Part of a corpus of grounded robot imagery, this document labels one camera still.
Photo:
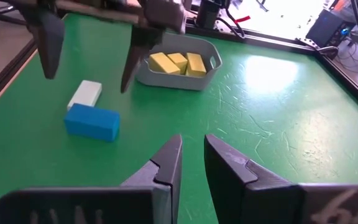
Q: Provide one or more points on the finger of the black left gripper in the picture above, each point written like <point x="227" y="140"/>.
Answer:
<point x="135" y="59"/>
<point x="48" y="43"/>

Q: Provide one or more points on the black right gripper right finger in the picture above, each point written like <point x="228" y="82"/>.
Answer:
<point x="253" y="202"/>

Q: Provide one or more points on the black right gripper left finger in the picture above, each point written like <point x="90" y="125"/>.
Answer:
<point x="154" y="205"/>

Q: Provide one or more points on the yellow foam block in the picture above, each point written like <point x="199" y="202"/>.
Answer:
<point x="179" y="60"/>
<point x="163" y="63"/>
<point x="196" y="65"/>

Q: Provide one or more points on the grey plastic bin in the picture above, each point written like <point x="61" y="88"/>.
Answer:
<point x="172" y="82"/>

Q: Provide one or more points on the white foam block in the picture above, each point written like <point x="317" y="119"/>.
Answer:
<point x="85" y="93"/>

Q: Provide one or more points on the blue foam block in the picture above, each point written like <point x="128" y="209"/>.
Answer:
<point x="92" y="123"/>

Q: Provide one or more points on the red tape tag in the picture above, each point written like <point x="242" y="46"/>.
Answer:
<point x="242" y="19"/>

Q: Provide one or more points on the black computer tower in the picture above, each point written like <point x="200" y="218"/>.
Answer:
<point x="328" y="26"/>

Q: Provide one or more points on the black table edge frame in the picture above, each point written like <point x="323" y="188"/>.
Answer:
<point x="259" y="40"/>

